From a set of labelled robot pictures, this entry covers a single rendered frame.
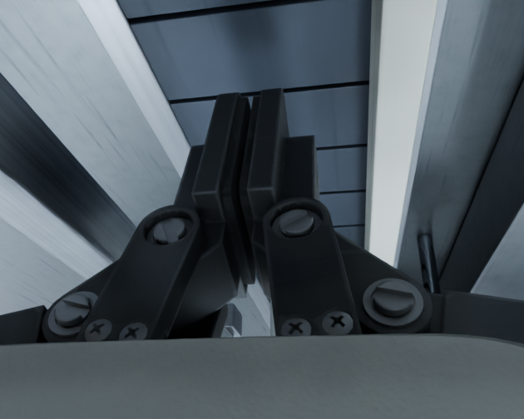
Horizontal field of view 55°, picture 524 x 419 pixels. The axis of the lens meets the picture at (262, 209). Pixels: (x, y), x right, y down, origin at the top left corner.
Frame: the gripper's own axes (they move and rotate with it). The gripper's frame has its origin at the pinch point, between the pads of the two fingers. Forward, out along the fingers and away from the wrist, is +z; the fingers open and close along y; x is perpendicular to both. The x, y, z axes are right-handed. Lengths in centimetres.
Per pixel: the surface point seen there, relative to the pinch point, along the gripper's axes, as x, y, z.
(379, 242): -8.3, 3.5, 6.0
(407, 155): -2.3, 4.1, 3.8
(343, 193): -8.9, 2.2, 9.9
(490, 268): -19.6, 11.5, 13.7
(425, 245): -22.9, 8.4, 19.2
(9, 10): 1.2, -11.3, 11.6
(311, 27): 1.1, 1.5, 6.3
